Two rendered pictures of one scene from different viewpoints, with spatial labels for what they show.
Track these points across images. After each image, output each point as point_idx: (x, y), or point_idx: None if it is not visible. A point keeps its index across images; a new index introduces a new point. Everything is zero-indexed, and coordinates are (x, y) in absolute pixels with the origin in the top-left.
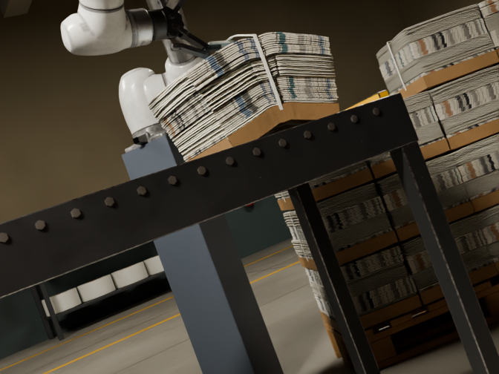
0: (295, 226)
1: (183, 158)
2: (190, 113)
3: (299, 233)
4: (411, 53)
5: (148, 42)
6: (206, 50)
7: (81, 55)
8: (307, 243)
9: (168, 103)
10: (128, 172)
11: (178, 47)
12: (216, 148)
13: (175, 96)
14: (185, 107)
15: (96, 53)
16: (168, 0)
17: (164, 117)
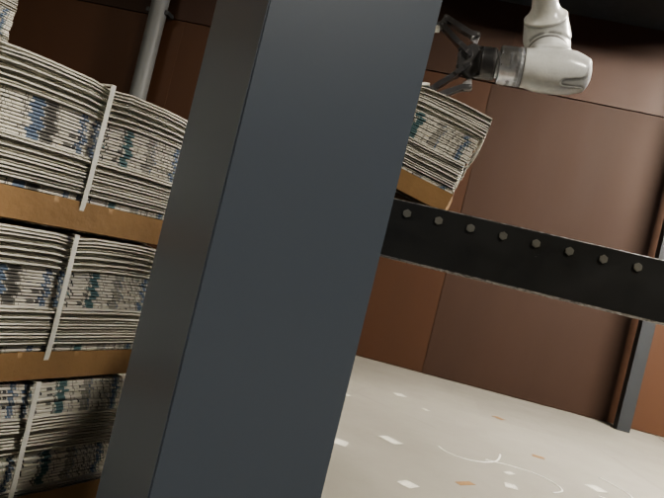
0: (56, 271)
1: (453, 189)
2: (466, 167)
3: (67, 290)
4: (3, 22)
5: (497, 82)
6: None
7: (573, 91)
8: (124, 313)
9: (481, 143)
10: (433, 36)
11: (465, 91)
12: (448, 208)
13: (479, 148)
14: (471, 160)
15: (556, 94)
16: (466, 34)
17: (478, 145)
